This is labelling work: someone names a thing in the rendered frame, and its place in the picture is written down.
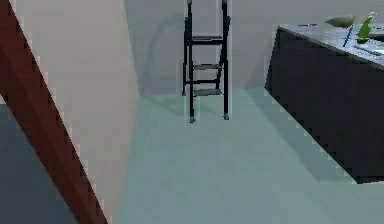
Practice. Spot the black step ladder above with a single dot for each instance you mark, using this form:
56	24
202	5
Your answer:
207	42

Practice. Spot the black kitchen counter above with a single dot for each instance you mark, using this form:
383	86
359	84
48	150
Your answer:
326	100

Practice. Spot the blue pen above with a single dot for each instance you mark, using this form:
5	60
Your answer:
347	36

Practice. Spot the olive green bowl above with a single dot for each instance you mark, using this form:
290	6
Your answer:
340	22

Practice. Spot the grey flat utensil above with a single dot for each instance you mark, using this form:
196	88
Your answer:
366	50

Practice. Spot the green spray bottle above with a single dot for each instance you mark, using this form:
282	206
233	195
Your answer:
364	30

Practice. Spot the brown wooden door frame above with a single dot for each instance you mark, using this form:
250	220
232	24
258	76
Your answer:
40	110

